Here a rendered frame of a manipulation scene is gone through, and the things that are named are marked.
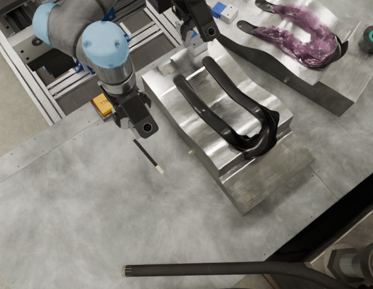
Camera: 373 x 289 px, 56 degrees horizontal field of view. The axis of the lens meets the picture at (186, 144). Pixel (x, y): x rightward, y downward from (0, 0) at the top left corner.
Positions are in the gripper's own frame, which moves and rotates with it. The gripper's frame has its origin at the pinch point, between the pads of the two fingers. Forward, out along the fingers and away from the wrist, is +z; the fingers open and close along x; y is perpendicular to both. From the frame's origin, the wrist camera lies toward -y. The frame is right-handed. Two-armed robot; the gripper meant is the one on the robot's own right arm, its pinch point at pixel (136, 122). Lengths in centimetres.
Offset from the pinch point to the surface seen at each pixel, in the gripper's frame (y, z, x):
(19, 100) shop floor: 91, 95, 35
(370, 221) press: -59, 16, -39
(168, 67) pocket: 13.1, 8.7, -19.3
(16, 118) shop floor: 82, 95, 42
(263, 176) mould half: -30.6, 8.9, -20.5
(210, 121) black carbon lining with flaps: -9.6, 5.7, -17.7
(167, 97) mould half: 3.9, 6.3, -12.5
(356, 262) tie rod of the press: -60, 2, -23
